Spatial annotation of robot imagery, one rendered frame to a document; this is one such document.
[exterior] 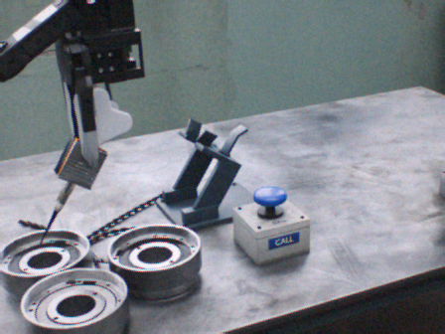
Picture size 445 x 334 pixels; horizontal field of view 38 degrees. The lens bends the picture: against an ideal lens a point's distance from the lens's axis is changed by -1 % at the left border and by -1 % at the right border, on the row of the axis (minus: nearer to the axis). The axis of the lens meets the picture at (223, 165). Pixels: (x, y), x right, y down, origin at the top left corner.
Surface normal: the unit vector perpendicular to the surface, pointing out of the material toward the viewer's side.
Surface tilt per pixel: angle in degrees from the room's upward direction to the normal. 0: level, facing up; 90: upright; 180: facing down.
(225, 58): 90
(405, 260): 0
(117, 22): 90
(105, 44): 90
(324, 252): 0
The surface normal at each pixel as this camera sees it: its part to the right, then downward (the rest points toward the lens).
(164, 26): 0.38, 0.34
